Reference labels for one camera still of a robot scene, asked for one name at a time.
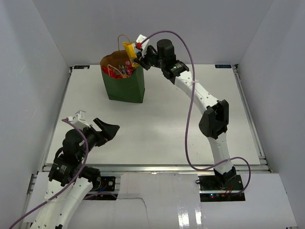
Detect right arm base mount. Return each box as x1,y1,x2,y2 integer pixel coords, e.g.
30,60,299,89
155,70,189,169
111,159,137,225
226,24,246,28
195,175,245,202

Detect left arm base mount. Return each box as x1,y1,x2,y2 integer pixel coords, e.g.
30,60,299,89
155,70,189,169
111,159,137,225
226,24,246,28
86,176,117,200

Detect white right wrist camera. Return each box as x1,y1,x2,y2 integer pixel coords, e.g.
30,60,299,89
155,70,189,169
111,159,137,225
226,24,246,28
135,34,150,49

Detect aluminium table frame rail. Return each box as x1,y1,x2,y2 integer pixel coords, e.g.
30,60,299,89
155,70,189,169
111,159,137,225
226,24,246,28
20,64,279,229

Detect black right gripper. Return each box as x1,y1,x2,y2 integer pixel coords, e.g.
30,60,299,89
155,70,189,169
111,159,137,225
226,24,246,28
135,46,166,71

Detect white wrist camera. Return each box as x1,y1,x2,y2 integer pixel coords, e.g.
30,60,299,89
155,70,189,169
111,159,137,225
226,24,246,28
135,34,150,49
62,110,91,130

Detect large red snack bag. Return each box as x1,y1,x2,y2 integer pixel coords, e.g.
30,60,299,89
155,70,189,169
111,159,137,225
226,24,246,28
102,65,130,79

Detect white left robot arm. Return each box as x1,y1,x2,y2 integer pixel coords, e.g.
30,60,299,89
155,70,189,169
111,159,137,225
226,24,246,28
31,117,120,229

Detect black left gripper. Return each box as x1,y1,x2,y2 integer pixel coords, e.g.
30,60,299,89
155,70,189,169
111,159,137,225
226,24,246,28
78,117,120,159

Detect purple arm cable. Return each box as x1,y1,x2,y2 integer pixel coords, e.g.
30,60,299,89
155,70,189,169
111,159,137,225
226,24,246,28
142,30,251,196
8,118,117,229

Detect yellow snack packet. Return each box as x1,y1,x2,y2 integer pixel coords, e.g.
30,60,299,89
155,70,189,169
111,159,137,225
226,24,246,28
122,42,139,68

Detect pink snack packet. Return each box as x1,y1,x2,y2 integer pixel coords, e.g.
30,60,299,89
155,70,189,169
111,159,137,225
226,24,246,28
125,59,134,76

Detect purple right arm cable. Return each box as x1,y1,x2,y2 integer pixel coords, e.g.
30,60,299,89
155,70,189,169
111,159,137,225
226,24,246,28
142,30,251,196

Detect grey foil snack packet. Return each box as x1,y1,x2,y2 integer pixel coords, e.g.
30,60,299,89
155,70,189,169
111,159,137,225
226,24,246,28
119,65,127,74

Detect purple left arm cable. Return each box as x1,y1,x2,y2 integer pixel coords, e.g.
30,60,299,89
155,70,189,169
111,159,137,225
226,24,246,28
8,118,117,229

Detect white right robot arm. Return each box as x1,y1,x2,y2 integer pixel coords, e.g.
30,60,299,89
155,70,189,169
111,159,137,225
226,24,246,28
134,35,236,190

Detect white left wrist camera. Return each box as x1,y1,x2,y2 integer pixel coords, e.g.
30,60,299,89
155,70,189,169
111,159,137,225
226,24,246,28
62,110,91,130

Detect green paper bag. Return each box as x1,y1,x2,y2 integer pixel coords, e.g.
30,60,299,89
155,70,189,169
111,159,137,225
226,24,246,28
100,47,145,104

